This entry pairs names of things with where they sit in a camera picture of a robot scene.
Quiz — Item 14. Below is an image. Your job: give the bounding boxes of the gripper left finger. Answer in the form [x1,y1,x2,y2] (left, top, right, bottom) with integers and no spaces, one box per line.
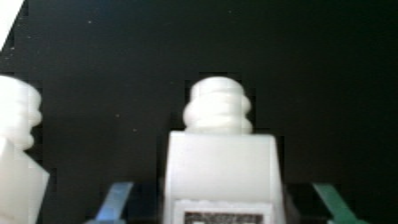
[84,182,134,224]

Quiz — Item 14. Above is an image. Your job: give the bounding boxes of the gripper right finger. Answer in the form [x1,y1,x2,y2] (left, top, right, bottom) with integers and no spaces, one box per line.
[313,183,370,224]

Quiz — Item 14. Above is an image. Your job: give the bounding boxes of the white right obstacle block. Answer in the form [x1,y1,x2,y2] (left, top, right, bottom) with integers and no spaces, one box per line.
[0,0,26,52]

